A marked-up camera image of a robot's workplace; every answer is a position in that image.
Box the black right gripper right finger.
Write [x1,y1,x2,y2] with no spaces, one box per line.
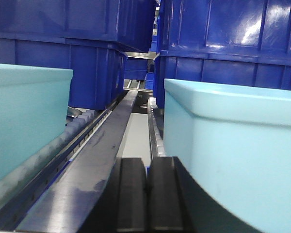
[148,157,255,233]

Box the light blue plastic bin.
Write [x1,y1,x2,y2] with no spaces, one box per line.
[163,79,291,233]

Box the dark blue crate lower left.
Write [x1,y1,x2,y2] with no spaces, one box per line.
[0,36,126,110]

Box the dark blue crate lower right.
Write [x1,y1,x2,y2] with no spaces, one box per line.
[154,50,291,108]

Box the dark blue crate upper left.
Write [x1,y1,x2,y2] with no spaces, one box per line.
[0,0,156,52]

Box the dark blue crate upper right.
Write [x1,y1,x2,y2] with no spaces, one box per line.
[159,0,291,66]

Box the white roller track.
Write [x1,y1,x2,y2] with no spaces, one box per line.
[147,97,166,159]

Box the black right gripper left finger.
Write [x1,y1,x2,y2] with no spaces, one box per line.
[81,158,146,233]

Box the dark blue crate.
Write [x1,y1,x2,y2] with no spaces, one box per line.
[154,50,291,108]
[0,0,156,52]
[0,36,126,110]
[159,0,291,66]

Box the steel shelf divider rail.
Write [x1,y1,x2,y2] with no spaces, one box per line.
[0,90,138,233]

